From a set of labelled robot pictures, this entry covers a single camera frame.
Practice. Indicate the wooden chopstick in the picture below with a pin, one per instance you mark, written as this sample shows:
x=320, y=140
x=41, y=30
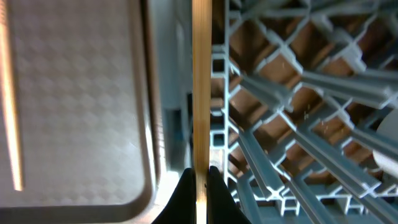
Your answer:
x=201, y=51
x=9, y=102

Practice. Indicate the brown serving tray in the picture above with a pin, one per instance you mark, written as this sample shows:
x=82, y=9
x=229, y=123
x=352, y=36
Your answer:
x=81, y=85

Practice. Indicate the white cup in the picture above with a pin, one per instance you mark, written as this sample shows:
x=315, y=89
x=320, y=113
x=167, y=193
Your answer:
x=386, y=155

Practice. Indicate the grey dishwasher rack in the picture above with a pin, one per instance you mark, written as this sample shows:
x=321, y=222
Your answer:
x=298, y=90

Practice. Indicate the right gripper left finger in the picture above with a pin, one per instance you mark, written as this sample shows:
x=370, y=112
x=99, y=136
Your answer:
x=180, y=209

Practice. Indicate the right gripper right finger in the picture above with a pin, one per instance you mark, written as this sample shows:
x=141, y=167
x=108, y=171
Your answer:
x=222, y=208

